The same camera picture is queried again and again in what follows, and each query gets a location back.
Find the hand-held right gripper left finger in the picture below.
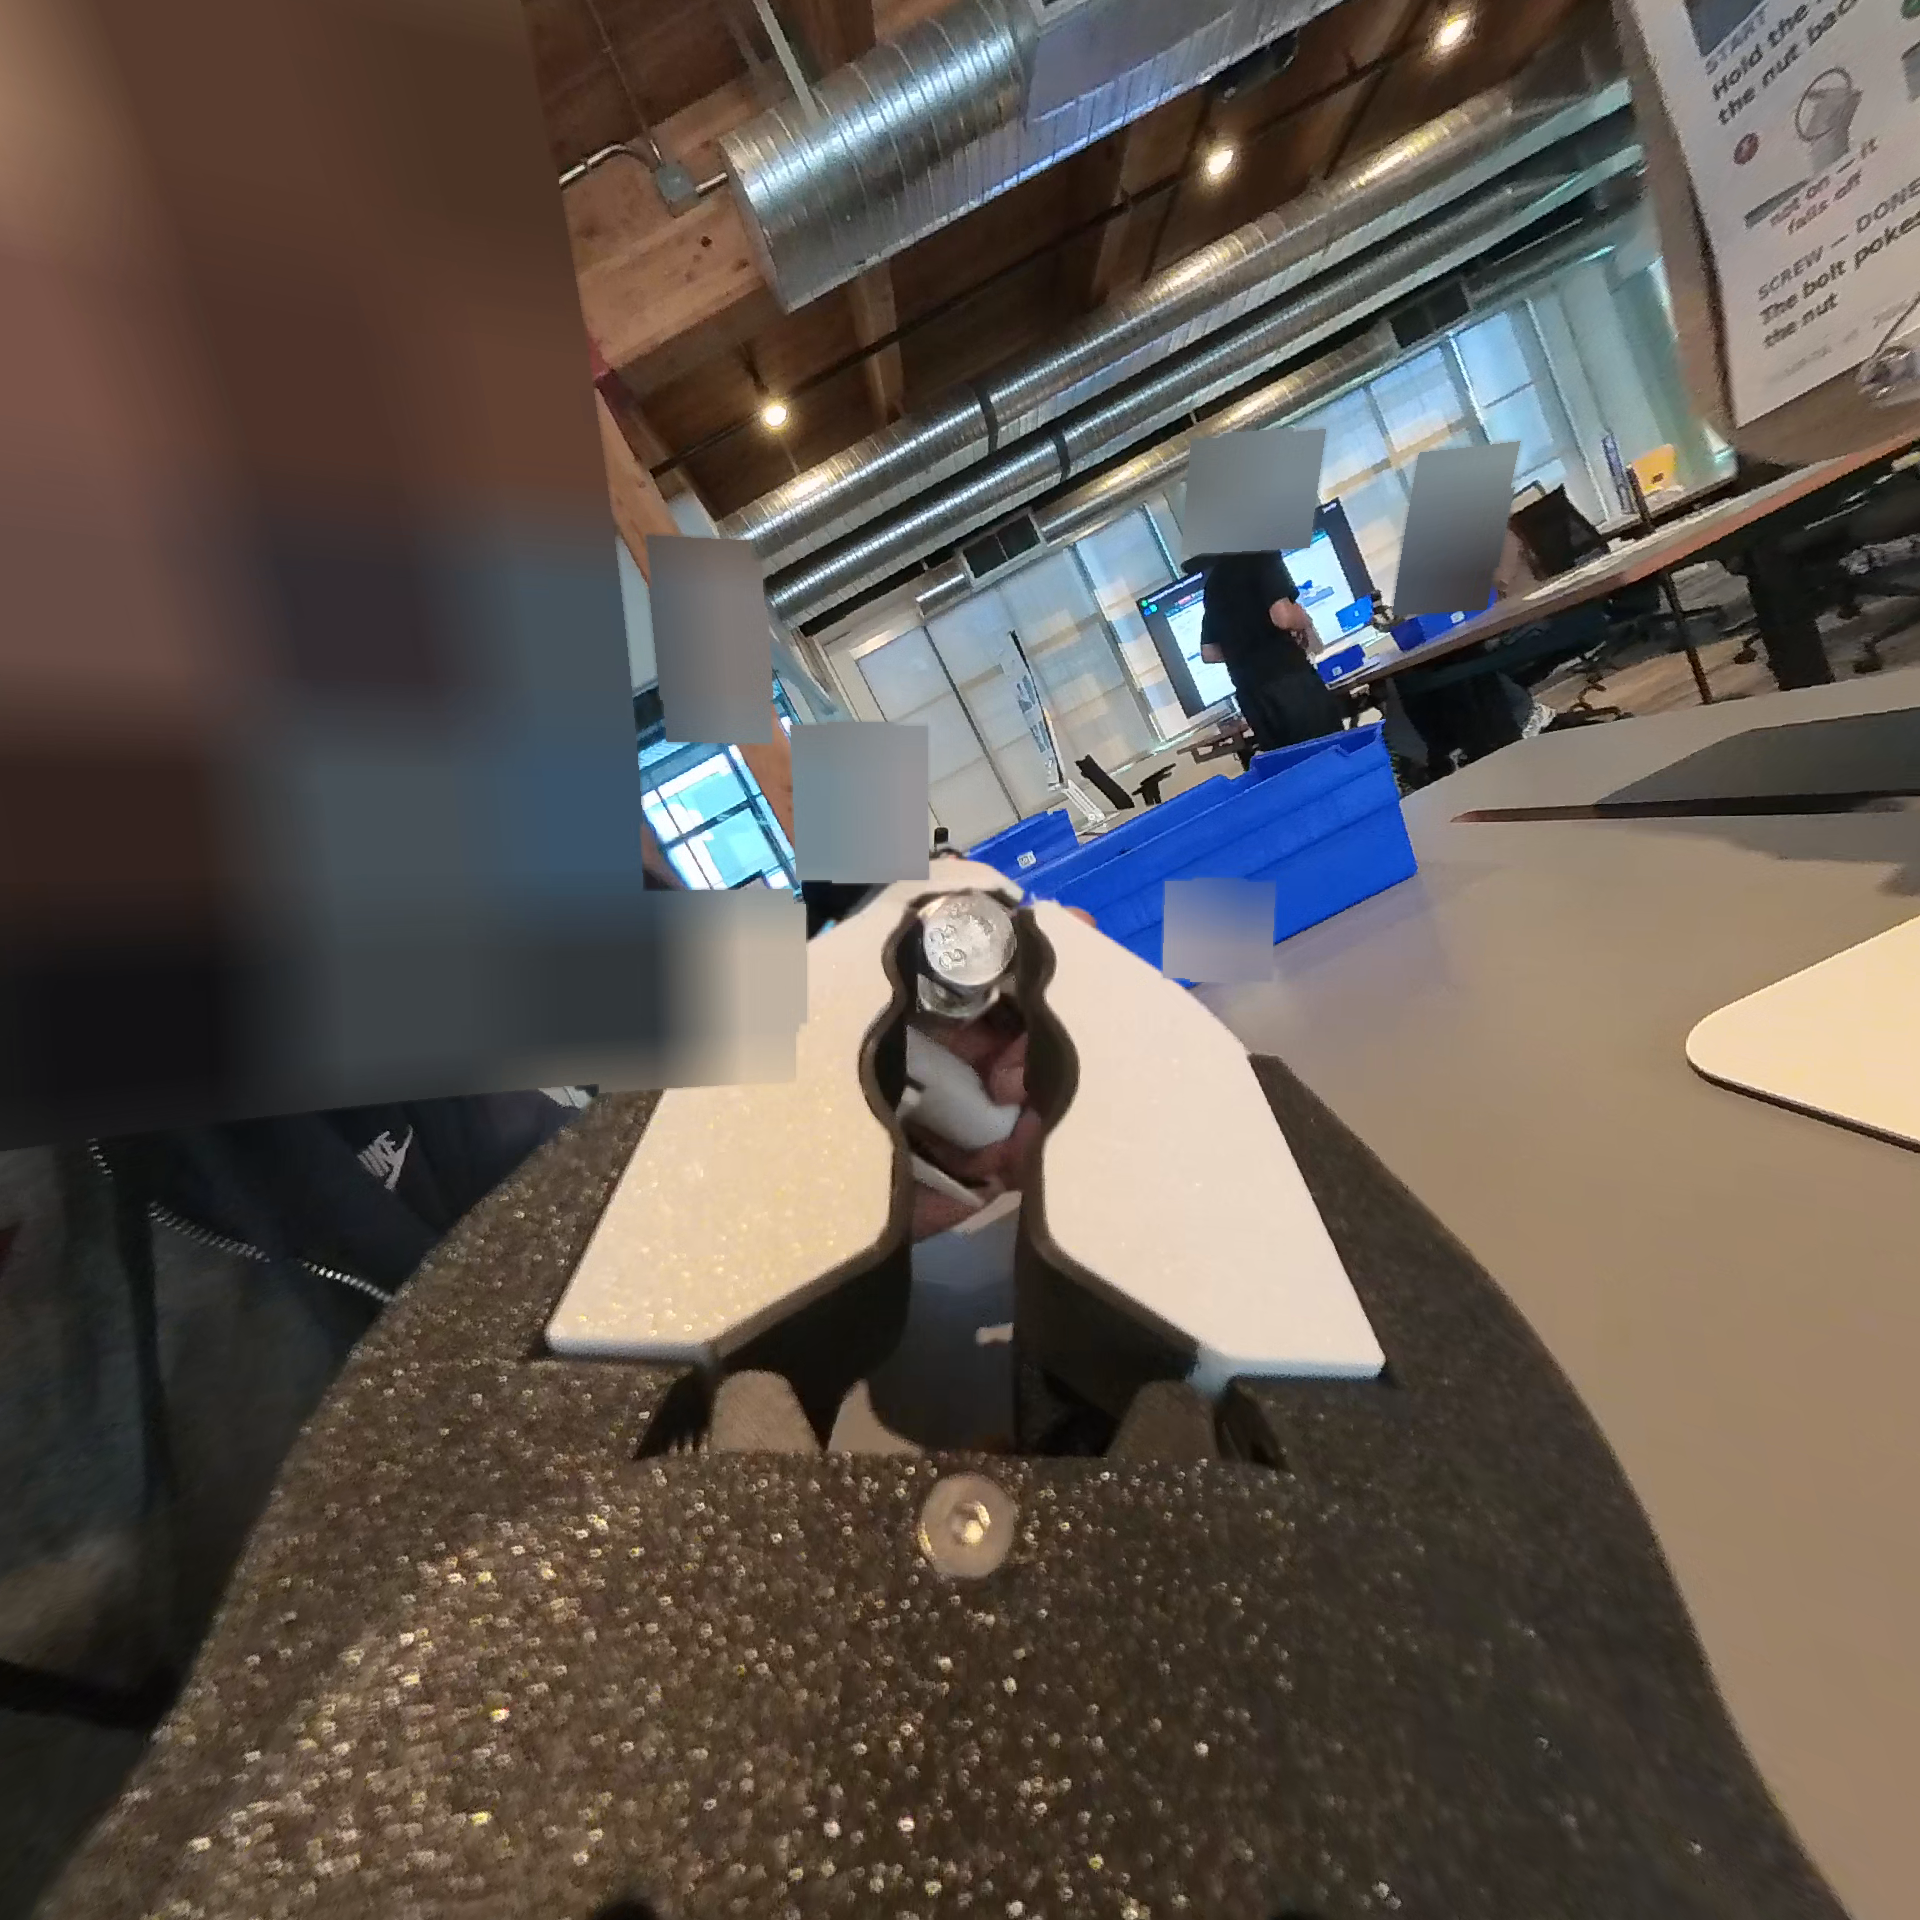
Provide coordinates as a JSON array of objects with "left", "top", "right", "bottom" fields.
[{"left": 546, "top": 901, "right": 918, "bottom": 1455}]

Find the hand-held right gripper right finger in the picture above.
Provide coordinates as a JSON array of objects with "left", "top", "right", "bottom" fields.
[{"left": 1014, "top": 896, "right": 1385, "bottom": 1455}]

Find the metal hex bolt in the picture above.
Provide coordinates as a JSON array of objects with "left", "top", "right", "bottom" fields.
[{"left": 914, "top": 889, "right": 1026, "bottom": 1027}]

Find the small blue plastic bin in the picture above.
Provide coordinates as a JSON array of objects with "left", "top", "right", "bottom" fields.
[{"left": 966, "top": 810, "right": 1086, "bottom": 891}]

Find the roll-up banner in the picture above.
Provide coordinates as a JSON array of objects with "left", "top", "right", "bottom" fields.
[{"left": 1008, "top": 631, "right": 1070, "bottom": 821}]

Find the person's dark jacket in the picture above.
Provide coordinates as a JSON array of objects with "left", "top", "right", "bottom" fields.
[{"left": 0, "top": 1083, "right": 661, "bottom": 1729}]

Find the large blue plastic bin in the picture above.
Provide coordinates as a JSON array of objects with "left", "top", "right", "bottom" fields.
[{"left": 1049, "top": 725, "right": 1419, "bottom": 989}]

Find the large display screen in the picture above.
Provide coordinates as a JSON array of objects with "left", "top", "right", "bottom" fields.
[{"left": 1136, "top": 503, "right": 1373, "bottom": 721}]

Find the white stand base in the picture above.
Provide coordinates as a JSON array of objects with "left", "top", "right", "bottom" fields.
[{"left": 1683, "top": 914, "right": 1920, "bottom": 1152}]

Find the black office chair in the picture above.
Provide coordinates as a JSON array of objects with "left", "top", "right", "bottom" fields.
[{"left": 1506, "top": 486, "right": 1668, "bottom": 709}]

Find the brown top office desk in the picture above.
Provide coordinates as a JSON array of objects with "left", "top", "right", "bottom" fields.
[{"left": 1320, "top": 442, "right": 1920, "bottom": 709}]

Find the rectangular metal air vent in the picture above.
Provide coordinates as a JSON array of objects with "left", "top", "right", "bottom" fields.
[{"left": 1026, "top": 0, "right": 1291, "bottom": 123}]

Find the wooden sign board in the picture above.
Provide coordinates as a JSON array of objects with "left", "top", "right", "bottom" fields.
[{"left": 1612, "top": 0, "right": 1920, "bottom": 468}]

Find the printed instruction sheet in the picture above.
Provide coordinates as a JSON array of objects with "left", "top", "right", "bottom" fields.
[{"left": 1633, "top": 0, "right": 1920, "bottom": 431}]

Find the long spiral air duct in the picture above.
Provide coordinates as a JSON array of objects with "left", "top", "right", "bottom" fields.
[
  {"left": 719, "top": 83, "right": 1637, "bottom": 551},
  {"left": 756, "top": 301, "right": 1652, "bottom": 624}
]

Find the wide spiral air duct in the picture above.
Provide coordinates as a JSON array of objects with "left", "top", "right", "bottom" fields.
[{"left": 715, "top": 0, "right": 1051, "bottom": 312}]

